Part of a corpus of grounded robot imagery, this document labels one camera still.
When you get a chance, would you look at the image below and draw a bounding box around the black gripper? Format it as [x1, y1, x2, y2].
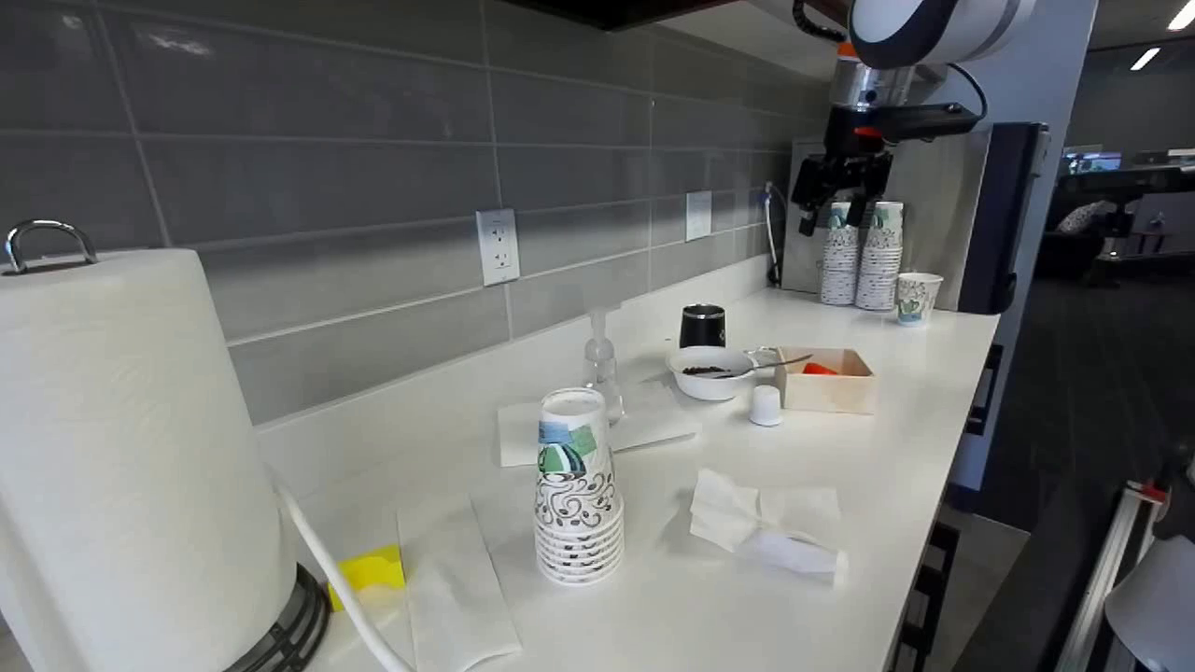
[791, 110, 892, 236]

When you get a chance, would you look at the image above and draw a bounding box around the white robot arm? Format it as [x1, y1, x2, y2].
[791, 0, 1037, 236]

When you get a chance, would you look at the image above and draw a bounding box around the left tall paper cup stack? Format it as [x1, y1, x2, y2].
[823, 202, 859, 307]

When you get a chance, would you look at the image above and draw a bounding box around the tall paper cup stack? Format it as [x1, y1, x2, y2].
[856, 202, 904, 311]
[823, 202, 859, 307]

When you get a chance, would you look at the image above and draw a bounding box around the right tall paper cup stack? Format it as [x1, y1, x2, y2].
[856, 202, 904, 311]

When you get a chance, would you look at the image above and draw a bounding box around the single patterned paper cup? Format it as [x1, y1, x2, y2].
[898, 273, 943, 326]

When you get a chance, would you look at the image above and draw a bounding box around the wooden box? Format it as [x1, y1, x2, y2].
[778, 347, 873, 413]

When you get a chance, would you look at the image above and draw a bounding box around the black cup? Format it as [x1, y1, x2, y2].
[681, 301, 724, 347]

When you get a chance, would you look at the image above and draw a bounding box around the spoon in bowl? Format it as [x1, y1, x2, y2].
[681, 355, 811, 376]

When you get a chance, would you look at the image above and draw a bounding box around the small white cap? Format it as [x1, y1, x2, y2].
[752, 383, 783, 429]

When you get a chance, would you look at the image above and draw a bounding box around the white bowl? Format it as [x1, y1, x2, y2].
[670, 347, 755, 402]

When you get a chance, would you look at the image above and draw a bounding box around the clear soap dispenser bottle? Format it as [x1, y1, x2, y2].
[585, 311, 628, 427]

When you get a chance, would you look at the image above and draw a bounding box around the stack of patterned paper cups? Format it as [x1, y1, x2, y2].
[531, 388, 623, 587]

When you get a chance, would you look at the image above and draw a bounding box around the white cloth near sponge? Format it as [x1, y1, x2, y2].
[402, 500, 522, 672]

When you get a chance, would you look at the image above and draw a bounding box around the yellow sponge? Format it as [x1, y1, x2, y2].
[336, 545, 406, 595]

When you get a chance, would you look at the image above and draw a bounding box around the white paper towel roll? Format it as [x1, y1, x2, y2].
[0, 248, 304, 672]

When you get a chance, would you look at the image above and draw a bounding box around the black paper towel holder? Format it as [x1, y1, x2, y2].
[0, 212, 336, 672]

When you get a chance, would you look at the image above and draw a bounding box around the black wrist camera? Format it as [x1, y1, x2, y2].
[870, 105, 978, 143]

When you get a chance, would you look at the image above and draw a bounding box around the white wall outlet far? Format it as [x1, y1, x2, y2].
[687, 192, 712, 238]

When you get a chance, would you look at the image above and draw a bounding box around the white wall outlet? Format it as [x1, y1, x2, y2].
[473, 210, 519, 283]
[687, 192, 712, 238]

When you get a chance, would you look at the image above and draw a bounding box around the white wall outlet near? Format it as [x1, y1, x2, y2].
[473, 210, 519, 283]

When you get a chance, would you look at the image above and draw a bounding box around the white cable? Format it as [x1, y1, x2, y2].
[273, 480, 415, 672]

